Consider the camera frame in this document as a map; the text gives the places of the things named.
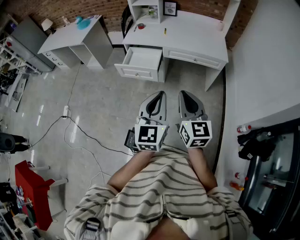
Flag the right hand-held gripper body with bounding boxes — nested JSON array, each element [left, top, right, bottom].
[[177, 114, 213, 149]]

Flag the white side table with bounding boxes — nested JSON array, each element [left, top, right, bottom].
[[37, 14, 113, 70]]

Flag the grey metal cabinet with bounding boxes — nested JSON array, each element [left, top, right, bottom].
[[10, 15, 56, 72]]

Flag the clear plastic bottle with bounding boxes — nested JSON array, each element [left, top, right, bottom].
[[256, 131, 272, 141]]

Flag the black battery box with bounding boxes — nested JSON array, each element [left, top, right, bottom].
[[124, 129, 136, 150]]

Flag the low white rack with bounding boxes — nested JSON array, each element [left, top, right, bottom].
[[4, 72, 30, 113]]

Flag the black framed leaf picture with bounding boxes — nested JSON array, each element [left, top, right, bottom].
[[163, 1, 178, 17]]

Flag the black floor cable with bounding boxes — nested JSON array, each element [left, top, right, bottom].
[[30, 116, 134, 157]]

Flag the person's left forearm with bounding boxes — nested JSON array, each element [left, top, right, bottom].
[[107, 147, 157, 194]]

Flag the black glass door cabinet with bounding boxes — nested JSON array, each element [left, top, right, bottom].
[[238, 118, 300, 235]]

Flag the white cabinet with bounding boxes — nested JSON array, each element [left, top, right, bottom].
[[214, 0, 300, 174]]

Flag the black cloth bag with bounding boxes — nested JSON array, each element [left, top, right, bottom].
[[237, 127, 277, 162]]

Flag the orange bottle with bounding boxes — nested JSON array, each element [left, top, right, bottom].
[[229, 180, 245, 192]]

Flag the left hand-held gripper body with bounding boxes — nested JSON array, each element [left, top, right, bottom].
[[135, 116, 169, 152]]

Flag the grey buckle strap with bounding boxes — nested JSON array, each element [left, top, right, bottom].
[[83, 217, 102, 240]]

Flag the red table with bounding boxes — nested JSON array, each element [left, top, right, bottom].
[[15, 160, 68, 232]]

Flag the closed white desk drawer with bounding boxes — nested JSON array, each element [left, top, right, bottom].
[[167, 49, 222, 70]]

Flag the white desk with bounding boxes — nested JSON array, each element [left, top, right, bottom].
[[121, 10, 229, 92]]

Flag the white table lamp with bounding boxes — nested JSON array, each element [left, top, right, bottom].
[[41, 18, 56, 35]]

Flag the person's striped shirt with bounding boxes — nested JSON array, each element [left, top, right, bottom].
[[63, 145, 254, 240]]

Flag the person's right forearm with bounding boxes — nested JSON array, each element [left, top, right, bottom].
[[187, 147, 218, 194]]

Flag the black chair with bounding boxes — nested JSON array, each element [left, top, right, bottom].
[[121, 5, 134, 39]]

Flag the teal plush object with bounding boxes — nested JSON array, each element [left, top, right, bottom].
[[75, 15, 91, 30]]

